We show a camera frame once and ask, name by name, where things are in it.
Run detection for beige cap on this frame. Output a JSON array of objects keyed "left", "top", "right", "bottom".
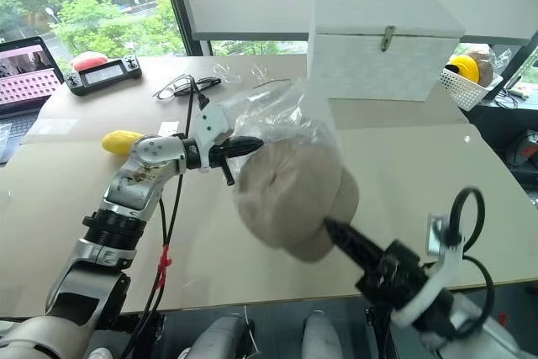
[{"left": 232, "top": 139, "right": 361, "bottom": 264}]

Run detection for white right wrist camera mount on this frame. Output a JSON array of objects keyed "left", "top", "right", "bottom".
[{"left": 389, "top": 212, "right": 468, "bottom": 330}]

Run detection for white wooden box with latch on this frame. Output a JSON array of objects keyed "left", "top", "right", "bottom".
[{"left": 306, "top": 0, "right": 467, "bottom": 103}]

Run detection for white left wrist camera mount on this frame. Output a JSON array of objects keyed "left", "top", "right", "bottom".
[{"left": 190, "top": 102, "right": 235, "bottom": 173}]

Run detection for grey rounded robot leg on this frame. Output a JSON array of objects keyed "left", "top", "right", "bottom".
[
  {"left": 182, "top": 315, "right": 256, "bottom": 359},
  {"left": 302, "top": 309, "right": 345, "bottom": 359}
]

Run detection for black window frame post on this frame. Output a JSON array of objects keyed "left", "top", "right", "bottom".
[{"left": 156, "top": 0, "right": 212, "bottom": 58}]

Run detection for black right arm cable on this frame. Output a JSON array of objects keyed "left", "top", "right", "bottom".
[{"left": 443, "top": 186, "right": 510, "bottom": 337}]

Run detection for black handheld controller with screen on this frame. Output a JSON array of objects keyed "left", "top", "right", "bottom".
[{"left": 63, "top": 55, "right": 144, "bottom": 97}]

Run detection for red dome button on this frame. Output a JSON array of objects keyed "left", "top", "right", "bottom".
[{"left": 71, "top": 50, "right": 109, "bottom": 71}]

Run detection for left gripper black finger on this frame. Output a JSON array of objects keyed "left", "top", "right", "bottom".
[
  {"left": 229, "top": 135, "right": 266, "bottom": 148},
  {"left": 229, "top": 145, "right": 264, "bottom": 158}
]

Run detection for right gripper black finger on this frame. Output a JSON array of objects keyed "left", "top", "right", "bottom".
[
  {"left": 326, "top": 224, "right": 379, "bottom": 271},
  {"left": 325, "top": 215, "right": 386, "bottom": 261}
]

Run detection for black and red power tool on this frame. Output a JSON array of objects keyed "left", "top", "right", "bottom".
[{"left": 503, "top": 128, "right": 538, "bottom": 190}]

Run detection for open laptop with pink screen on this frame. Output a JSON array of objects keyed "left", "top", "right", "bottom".
[{"left": 0, "top": 35, "right": 65, "bottom": 163}]

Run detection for small white paper label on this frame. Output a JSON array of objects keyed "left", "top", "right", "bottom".
[{"left": 158, "top": 120, "right": 180, "bottom": 138}]

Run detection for thin white cable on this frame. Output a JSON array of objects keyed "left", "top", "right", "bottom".
[{"left": 242, "top": 306, "right": 257, "bottom": 359}]

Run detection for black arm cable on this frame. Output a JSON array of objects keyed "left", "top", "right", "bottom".
[
  {"left": 121, "top": 76, "right": 211, "bottom": 359},
  {"left": 443, "top": 186, "right": 510, "bottom": 337}
]

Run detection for silver wire-frame glasses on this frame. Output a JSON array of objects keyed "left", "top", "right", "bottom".
[{"left": 152, "top": 74, "right": 191, "bottom": 102}]

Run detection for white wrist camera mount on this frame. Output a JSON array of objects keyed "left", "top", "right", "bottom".
[
  {"left": 389, "top": 212, "right": 468, "bottom": 330},
  {"left": 190, "top": 102, "right": 235, "bottom": 173}
]

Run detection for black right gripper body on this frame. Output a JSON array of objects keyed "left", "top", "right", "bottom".
[{"left": 355, "top": 240, "right": 435, "bottom": 314}]

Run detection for white perforated plastic basket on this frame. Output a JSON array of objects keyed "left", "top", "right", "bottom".
[{"left": 437, "top": 66, "right": 504, "bottom": 110}]

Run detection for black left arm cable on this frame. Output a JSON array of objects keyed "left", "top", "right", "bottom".
[{"left": 121, "top": 76, "right": 211, "bottom": 359}]

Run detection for black folded glasses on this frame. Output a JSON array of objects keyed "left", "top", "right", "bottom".
[{"left": 171, "top": 77, "right": 223, "bottom": 98}]

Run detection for clear safety goggles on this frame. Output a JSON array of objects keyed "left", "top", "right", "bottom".
[{"left": 211, "top": 62, "right": 244, "bottom": 85}]

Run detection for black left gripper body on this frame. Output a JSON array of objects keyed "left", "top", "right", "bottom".
[{"left": 207, "top": 138, "right": 237, "bottom": 187}]

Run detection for clear plastic bag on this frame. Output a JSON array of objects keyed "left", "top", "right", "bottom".
[{"left": 218, "top": 76, "right": 342, "bottom": 209}]

